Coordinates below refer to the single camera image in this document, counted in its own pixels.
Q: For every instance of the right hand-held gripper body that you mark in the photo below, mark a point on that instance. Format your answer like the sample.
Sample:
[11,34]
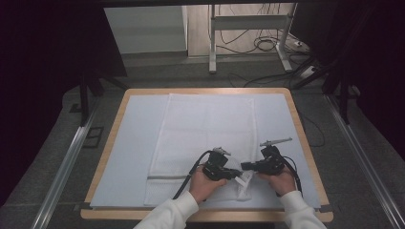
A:
[272,162]

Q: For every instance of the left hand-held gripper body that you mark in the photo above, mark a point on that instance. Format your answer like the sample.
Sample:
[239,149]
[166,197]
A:
[216,165]

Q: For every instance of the white mesh laundry bag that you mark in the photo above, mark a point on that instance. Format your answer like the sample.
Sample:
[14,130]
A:
[203,127]

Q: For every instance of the person's right hand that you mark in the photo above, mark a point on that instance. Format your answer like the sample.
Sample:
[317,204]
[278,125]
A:
[281,183]

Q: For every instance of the person's left hand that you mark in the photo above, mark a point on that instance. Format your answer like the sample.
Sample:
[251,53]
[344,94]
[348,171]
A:
[203,186]

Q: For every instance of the light blue table mat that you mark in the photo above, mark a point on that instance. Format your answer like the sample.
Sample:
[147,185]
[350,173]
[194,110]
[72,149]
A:
[133,143]

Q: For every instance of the black metal stand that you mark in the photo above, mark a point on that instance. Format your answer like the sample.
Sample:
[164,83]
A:
[84,95]
[342,95]

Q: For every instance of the white power strip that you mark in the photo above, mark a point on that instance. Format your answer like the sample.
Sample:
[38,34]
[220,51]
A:
[307,71]

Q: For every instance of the black floor socket plate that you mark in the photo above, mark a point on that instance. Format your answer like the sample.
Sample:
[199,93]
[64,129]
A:
[93,136]

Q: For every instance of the white cabinet panel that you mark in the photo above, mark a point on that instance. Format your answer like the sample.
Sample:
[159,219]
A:
[144,28]

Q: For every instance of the aluminium floor rail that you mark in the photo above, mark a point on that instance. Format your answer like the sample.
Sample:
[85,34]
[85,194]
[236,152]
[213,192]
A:
[63,165]
[366,159]

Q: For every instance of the white metal desk frame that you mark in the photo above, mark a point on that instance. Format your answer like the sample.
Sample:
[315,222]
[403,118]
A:
[248,22]

